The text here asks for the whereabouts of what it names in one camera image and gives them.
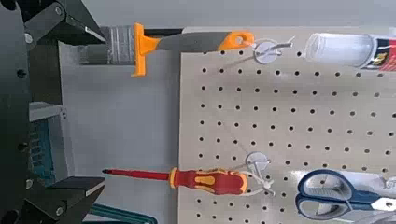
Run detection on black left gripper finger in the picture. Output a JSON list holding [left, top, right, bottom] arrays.
[[23, 176, 106, 224], [22, 0, 106, 48]]

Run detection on grey backing panel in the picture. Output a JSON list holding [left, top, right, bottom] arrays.
[[59, 26, 185, 224]]

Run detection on red yellow screwdriver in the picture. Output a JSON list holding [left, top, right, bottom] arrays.
[[102, 167, 248, 196]]

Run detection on white pegboard hook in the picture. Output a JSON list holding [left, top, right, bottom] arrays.
[[244, 151, 276, 198], [251, 35, 296, 65]]

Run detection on beige perforated pegboard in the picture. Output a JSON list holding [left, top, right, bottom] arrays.
[[177, 26, 396, 224]]

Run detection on white red sealant tube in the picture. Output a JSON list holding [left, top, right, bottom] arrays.
[[304, 32, 396, 73]]

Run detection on orange handled paint brush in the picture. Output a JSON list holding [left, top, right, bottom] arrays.
[[78, 21, 256, 78]]

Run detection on blue handled scissors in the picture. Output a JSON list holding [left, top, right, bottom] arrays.
[[294, 168, 396, 222]]

